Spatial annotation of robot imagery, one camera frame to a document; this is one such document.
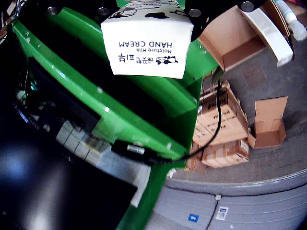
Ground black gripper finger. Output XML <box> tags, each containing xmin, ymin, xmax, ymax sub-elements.
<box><xmin>21</xmin><ymin>0</ymin><xmax>120</xmax><ymax>19</ymax></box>
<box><xmin>184</xmin><ymin>0</ymin><xmax>269</xmax><ymax>41</ymax></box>

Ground cow print hand cream box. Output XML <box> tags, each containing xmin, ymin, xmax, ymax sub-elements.
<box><xmin>100</xmin><ymin>0</ymin><xmax>194</xmax><ymax>80</ymax></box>

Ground open brown cardboard box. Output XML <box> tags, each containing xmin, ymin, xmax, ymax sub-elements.
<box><xmin>198</xmin><ymin>6</ymin><xmax>267</xmax><ymax>72</ymax></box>

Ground cardboard box with side flap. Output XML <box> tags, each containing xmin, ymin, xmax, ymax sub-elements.
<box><xmin>260</xmin><ymin>0</ymin><xmax>296</xmax><ymax>57</ymax></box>

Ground tall white product box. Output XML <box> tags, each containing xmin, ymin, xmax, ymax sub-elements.
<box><xmin>241</xmin><ymin>8</ymin><xmax>296</xmax><ymax>68</ymax></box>

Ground printed cardboard shipping box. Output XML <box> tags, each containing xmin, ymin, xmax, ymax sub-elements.
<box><xmin>193</xmin><ymin>80</ymin><xmax>249</xmax><ymax>147</ymax></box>

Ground small open cardboard box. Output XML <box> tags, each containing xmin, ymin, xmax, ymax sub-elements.
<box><xmin>248</xmin><ymin>95</ymin><xmax>288</xmax><ymax>149</ymax></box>

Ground plain cardboard shipping box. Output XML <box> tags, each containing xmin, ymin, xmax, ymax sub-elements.
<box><xmin>201</xmin><ymin>139</ymin><xmax>251</xmax><ymax>169</ymax></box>

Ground white bottle with teal label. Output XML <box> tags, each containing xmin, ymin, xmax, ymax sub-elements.
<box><xmin>274</xmin><ymin>0</ymin><xmax>307</xmax><ymax>41</ymax></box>

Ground green metal shelf rack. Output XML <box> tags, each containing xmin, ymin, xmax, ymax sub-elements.
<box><xmin>11</xmin><ymin>0</ymin><xmax>216</xmax><ymax>230</ymax></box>

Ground black monitor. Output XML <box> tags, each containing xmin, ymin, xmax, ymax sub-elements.
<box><xmin>0</xmin><ymin>134</ymin><xmax>139</xmax><ymax>230</ymax></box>

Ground white label sticker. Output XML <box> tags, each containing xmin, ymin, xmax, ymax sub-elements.
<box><xmin>215</xmin><ymin>206</ymin><xmax>230</xmax><ymax>221</ymax></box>

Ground thin black cable with connector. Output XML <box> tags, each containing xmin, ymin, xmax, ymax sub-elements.
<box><xmin>110</xmin><ymin>79</ymin><xmax>223</xmax><ymax>166</ymax></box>

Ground grey thin cable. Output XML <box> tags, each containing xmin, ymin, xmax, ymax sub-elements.
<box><xmin>205</xmin><ymin>194</ymin><xmax>222</xmax><ymax>230</ymax></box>

